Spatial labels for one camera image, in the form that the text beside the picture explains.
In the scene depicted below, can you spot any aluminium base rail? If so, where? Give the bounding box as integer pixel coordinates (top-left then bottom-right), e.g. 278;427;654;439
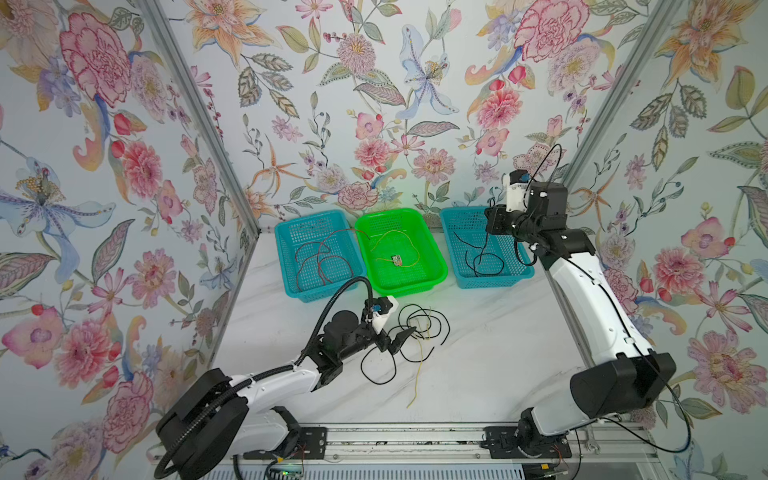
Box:
227;422;661;466

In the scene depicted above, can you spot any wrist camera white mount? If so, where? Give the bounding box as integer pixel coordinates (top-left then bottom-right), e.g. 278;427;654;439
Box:
368;296;399;334
502;169;531;212

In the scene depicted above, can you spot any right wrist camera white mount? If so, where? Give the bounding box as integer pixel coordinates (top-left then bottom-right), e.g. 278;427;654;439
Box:
502;169;531;212

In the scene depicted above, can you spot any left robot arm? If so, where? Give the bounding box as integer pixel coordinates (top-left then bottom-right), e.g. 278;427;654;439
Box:
153;310;416;479

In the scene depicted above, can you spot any teal basket right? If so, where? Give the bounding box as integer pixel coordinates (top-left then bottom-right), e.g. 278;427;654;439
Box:
440;207;535;289

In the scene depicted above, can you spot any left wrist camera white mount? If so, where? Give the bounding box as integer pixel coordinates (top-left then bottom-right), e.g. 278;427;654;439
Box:
368;296;399;334

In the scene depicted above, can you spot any teal basket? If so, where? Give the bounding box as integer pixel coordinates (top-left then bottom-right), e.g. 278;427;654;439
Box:
274;210;366;303
440;207;535;289

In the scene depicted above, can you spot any teal basket left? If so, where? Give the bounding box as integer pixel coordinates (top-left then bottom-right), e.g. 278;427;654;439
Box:
274;210;366;303

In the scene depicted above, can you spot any yellow cable on table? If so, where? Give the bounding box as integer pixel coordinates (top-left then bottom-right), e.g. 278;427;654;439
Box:
406;311;436;409

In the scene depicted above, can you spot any bright green basket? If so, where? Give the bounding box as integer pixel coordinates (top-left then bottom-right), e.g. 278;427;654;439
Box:
355;208;448;297

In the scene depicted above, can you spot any black cable pile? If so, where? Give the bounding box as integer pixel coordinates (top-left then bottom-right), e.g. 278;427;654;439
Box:
358;302;451;386

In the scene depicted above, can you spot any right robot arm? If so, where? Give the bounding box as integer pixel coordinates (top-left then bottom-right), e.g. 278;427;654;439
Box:
485;180;676;457

